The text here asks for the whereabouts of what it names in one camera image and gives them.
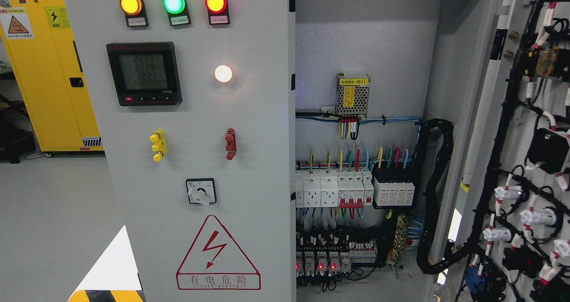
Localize black rotary selector switch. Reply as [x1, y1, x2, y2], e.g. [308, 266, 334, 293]
[186, 178, 217, 205]

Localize lower relay terminal row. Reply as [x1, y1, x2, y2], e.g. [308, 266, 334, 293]
[294, 226, 378, 279]

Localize red electric hazard sign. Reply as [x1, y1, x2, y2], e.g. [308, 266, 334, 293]
[176, 214, 261, 290]

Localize white indicator lamp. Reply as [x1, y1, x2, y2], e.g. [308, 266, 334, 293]
[214, 65, 233, 83]

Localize white breaker socket row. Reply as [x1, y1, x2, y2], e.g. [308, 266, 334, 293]
[295, 169, 373, 208]

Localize red terminal posts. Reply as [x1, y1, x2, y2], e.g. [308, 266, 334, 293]
[224, 128, 237, 160]

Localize green indicator lamp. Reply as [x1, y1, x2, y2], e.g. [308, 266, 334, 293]
[163, 0, 191, 26]

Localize red indicator lamp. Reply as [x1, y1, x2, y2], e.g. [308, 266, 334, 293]
[205, 0, 230, 25]

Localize black digital power meter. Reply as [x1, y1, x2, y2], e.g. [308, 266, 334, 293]
[106, 41, 183, 106]

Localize yellow terminal posts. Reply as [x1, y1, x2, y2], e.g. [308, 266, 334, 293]
[149, 129, 167, 162]

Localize perforated metal power supply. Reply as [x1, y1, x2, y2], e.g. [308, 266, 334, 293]
[335, 73, 371, 118]

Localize yellow safety storage cabinet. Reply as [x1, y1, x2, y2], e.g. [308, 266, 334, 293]
[1, 0, 102, 152]

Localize black surge protector block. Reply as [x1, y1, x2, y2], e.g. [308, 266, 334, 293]
[372, 165, 417, 209]

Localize grey cabinet door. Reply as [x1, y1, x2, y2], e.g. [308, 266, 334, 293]
[65, 0, 296, 302]
[417, 0, 569, 302]

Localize amber indicator lamp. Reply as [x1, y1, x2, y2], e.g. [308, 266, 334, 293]
[119, 0, 149, 27]

